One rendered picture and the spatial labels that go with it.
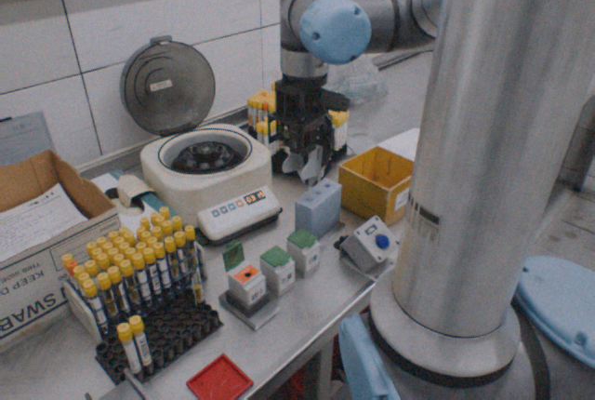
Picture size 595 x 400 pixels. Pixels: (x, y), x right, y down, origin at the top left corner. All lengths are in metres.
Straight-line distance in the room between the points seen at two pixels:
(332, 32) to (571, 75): 0.33
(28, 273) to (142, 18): 0.61
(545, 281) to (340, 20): 0.34
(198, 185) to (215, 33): 0.50
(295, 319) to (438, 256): 0.49
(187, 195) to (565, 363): 0.66
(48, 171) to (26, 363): 0.40
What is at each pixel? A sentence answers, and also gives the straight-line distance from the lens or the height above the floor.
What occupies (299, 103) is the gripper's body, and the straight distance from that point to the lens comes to 0.70.
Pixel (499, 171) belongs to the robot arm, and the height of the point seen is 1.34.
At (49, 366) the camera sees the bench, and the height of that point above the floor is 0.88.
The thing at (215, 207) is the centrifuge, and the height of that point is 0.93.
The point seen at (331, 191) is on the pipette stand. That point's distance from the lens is 0.88.
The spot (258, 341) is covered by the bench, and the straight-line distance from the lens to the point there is 0.75.
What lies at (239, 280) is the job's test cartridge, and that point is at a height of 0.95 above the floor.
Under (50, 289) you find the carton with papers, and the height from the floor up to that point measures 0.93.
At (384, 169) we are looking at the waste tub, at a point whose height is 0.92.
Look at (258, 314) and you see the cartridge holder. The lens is 0.77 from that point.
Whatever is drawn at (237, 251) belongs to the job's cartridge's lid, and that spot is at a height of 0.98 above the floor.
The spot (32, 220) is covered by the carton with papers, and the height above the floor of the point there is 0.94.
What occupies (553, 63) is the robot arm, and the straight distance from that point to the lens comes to 0.26.
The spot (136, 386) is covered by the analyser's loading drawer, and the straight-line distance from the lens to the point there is 0.67.
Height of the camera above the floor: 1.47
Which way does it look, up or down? 32 degrees down
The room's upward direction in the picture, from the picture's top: straight up
